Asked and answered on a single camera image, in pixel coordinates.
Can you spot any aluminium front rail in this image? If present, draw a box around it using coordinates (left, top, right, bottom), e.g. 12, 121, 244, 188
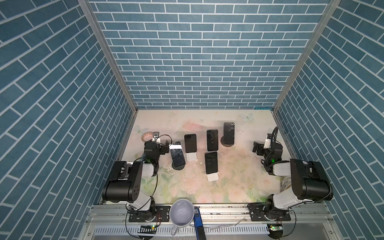
86, 203, 335, 225

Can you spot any round black phone stand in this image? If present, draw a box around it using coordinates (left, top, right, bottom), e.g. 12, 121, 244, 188
172, 162, 186, 171

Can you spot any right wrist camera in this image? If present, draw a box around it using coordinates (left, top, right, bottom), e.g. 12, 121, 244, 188
264, 134, 273, 149

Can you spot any roll of tape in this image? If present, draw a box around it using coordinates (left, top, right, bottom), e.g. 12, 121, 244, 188
142, 132, 154, 142

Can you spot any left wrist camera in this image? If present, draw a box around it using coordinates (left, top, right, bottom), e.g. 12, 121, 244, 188
152, 132, 161, 143

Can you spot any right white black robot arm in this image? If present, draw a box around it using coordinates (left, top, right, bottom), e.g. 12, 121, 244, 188
248, 140, 334, 221

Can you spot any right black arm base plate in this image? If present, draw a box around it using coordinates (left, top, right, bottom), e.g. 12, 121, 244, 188
247, 203, 291, 222

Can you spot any white phone stand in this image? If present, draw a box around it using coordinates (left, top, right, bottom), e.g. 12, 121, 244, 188
186, 153, 198, 162
207, 173, 219, 182

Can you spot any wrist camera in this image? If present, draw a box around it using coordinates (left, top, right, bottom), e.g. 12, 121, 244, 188
152, 132, 161, 143
264, 134, 273, 149

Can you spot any white ceramic mug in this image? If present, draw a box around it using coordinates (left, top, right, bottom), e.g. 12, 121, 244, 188
170, 199, 195, 236

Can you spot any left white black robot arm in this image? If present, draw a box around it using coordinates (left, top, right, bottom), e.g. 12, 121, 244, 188
102, 140, 170, 215

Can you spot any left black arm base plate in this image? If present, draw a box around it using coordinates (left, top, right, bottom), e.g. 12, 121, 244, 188
127, 205, 171, 223

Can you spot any blue handheld tool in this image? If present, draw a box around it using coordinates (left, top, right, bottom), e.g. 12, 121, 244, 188
194, 207, 207, 240

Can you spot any white slotted cable duct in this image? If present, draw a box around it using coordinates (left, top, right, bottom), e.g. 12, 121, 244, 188
93, 224, 270, 237

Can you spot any phone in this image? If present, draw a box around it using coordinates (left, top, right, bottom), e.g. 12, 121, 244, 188
184, 134, 197, 153
205, 152, 218, 175
170, 149, 186, 163
207, 129, 219, 152
223, 122, 235, 144

